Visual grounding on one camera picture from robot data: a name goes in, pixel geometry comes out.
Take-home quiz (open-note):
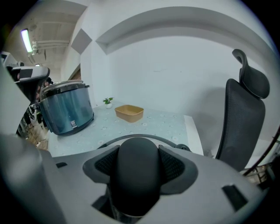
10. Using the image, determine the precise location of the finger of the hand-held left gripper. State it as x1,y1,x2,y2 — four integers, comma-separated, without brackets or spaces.
0,62,51,136

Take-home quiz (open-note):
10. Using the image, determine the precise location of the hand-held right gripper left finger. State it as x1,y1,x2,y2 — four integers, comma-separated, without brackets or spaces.
0,133,120,224

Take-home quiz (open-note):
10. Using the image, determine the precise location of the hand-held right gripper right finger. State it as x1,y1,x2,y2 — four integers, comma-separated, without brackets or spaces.
140,144,271,224

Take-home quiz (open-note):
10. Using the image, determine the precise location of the dark teal pressure cooker pot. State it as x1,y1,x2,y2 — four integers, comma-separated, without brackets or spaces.
38,80,95,137

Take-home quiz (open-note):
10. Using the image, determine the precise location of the white table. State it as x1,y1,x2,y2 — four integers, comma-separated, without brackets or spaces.
47,100,205,157

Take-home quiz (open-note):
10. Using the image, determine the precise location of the ceiling tube light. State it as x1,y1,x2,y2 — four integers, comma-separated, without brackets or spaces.
21,29,33,53

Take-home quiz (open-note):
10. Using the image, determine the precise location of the white ceiling pipe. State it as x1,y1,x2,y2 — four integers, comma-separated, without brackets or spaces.
32,40,70,48

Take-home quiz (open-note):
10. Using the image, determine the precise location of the black mesh office chair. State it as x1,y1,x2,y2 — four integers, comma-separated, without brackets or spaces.
215,48,270,172

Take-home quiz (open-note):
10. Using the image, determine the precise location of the light blue floral tablecloth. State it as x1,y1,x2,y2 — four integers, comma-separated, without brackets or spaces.
47,100,190,157

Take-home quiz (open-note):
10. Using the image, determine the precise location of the small green plant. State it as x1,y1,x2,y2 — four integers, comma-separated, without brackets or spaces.
102,97,114,109

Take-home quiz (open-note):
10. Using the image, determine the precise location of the yellow rectangular container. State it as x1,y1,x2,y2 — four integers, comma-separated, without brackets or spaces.
115,105,144,123

